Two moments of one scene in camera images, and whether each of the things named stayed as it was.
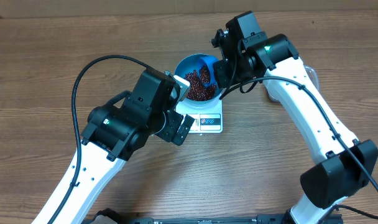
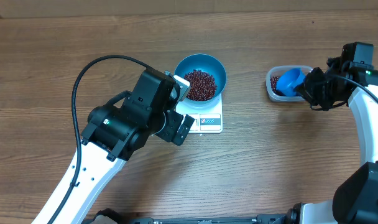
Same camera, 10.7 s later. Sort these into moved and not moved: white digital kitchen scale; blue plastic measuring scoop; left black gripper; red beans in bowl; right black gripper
Moved: blue plastic measuring scoop; right black gripper
Not moved: left black gripper; red beans in bowl; white digital kitchen scale
